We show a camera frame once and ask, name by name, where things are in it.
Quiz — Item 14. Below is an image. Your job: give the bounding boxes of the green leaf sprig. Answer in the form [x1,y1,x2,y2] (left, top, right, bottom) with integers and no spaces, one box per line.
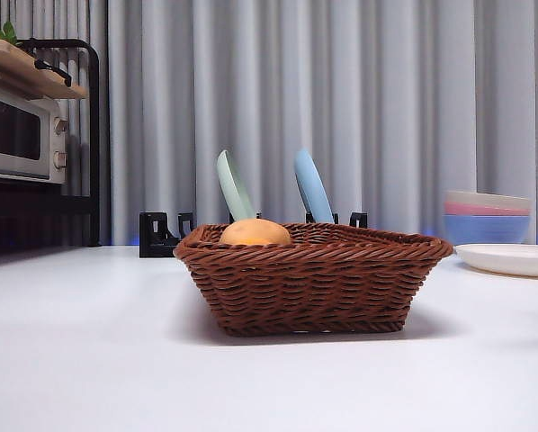
[0,20,22,46]

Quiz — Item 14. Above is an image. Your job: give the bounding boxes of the black board handle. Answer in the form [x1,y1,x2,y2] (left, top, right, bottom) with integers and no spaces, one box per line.
[32,58,74,87]

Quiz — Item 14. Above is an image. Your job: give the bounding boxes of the black plate rack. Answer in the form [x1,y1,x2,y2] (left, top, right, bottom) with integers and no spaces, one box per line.
[138,210,369,259]

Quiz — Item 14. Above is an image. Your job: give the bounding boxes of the pink bowl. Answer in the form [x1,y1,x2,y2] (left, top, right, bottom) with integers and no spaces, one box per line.
[444,201,533,218]

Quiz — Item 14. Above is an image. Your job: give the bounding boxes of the white plate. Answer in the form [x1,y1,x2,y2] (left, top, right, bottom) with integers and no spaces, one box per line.
[453,243,538,279]

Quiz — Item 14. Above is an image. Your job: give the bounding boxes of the pale green plate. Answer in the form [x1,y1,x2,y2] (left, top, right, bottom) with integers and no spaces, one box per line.
[215,148,257,223]

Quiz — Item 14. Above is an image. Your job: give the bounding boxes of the brown wicker basket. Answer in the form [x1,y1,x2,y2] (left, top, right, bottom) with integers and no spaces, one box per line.
[173,221,456,338]

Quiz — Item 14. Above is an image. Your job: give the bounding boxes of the black metal shelf frame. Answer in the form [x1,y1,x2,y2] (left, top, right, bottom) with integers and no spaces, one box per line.
[0,38,102,273]

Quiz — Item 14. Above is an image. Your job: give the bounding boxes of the light blue plate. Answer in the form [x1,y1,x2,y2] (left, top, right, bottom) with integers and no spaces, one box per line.
[293,148,336,225]

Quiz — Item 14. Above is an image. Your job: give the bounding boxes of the wooden cutting board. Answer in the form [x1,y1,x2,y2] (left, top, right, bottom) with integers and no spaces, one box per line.
[0,38,90,101]

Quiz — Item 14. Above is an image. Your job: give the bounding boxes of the brown potato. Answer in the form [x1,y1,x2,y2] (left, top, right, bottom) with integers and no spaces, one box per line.
[219,218,293,247]

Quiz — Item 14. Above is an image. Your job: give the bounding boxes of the silver toaster oven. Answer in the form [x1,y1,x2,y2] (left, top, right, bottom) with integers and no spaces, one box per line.
[0,83,69,186]

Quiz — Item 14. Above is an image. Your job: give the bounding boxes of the grey pleated curtain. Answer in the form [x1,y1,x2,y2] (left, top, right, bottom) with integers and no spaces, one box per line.
[0,0,538,248]

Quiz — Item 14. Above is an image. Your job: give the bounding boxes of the white bowl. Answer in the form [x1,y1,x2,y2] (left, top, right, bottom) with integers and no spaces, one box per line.
[444,189,534,212]

